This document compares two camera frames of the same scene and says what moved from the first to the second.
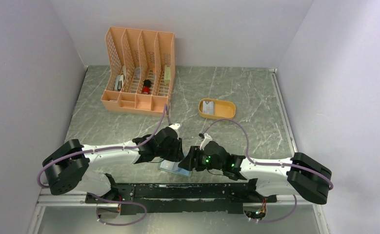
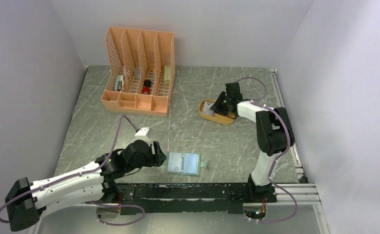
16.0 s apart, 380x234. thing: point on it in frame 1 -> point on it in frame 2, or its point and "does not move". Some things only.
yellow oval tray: [223, 109] does not move
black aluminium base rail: [182, 198] does not move
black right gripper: [188, 163] -> [217, 107]
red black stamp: [146, 86] does not move
